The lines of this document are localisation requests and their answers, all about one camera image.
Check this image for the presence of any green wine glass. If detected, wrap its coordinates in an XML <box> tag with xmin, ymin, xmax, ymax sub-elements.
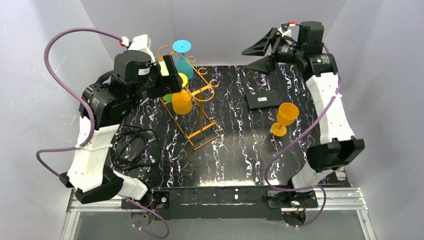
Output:
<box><xmin>162</xmin><ymin>93</ymin><xmax>173</xmax><ymax>103</ymax></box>

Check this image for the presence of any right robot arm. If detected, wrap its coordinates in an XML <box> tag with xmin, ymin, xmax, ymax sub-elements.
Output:
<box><xmin>242</xmin><ymin>21</ymin><xmax>365</xmax><ymax>193</ymax></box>

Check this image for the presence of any black flat box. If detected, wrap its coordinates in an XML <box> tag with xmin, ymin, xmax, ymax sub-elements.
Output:
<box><xmin>244</xmin><ymin>90</ymin><xmax>281</xmax><ymax>111</ymax></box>

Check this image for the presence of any gold wire wine glass rack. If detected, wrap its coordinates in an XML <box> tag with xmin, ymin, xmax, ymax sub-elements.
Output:
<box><xmin>155</xmin><ymin>45</ymin><xmax>222</xmax><ymax>151</ymax></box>

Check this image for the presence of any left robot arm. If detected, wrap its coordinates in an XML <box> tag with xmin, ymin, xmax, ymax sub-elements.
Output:
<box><xmin>59</xmin><ymin>50</ymin><xmax>183</xmax><ymax>204</ymax></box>

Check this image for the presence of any purple cable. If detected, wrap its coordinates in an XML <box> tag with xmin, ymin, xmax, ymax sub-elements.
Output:
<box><xmin>263</xmin><ymin>21</ymin><xmax>345</xmax><ymax>229</ymax></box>
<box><xmin>35</xmin><ymin>27</ymin><xmax>170</xmax><ymax>240</ymax></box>

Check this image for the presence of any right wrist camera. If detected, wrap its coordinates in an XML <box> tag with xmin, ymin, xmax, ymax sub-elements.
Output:
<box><xmin>277</xmin><ymin>22</ymin><xmax>296</xmax><ymax>38</ymax></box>

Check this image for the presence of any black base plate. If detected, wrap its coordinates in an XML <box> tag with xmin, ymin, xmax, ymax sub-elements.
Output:
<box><xmin>138</xmin><ymin>186</ymin><xmax>319</xmax><ymax>221</ymax></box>

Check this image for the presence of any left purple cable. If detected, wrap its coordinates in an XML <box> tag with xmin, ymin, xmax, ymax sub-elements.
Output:
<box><xmin>35</xmin><ymin>27</ymin><xmax>170</xmax><ymax>240</ymax></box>

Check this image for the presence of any black coiled cable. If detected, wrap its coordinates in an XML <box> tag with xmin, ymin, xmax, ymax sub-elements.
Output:
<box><xmin>109</xmin><ymin>125</ymin><xmax>161</xmax><ymax>172</ymax></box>

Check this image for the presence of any orange wine glass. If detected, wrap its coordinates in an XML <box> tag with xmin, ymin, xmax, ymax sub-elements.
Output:
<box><xmin>270</xmin><ymin>102</ymin><xmax>300</xmax><ymax>137</ymax></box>
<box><xmin>171</xmin><ymin>89</ymin><xmax>193</xmax><ymax>115</ymax></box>

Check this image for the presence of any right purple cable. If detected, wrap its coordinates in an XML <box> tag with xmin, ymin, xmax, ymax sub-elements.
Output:
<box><xmin>263</xmin><ymin>21</ymin><xmax>345</xmax><ymax>229</ymax></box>

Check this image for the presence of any blue wine glass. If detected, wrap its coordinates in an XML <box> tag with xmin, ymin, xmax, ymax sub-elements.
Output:
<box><xmin>172</xmin><ymin>39</ymin><xmax>194</xmax><ymax>80</ymax></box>

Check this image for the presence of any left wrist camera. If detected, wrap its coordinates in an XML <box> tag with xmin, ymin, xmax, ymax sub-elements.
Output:
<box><xmin>128</xmin><ymin>34</ymin><xmax>155</xmax><ymax>62</ymax></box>

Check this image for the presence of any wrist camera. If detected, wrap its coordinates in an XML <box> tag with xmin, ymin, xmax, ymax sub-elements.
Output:
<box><xmin>277</xmin><ymin>22</ymin><xmax>296</xmax><ymax>38</ymax></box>
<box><xmin>128</xmin><ymin>34</ymin><xmax>155</xmax><ymax>62</ymax></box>

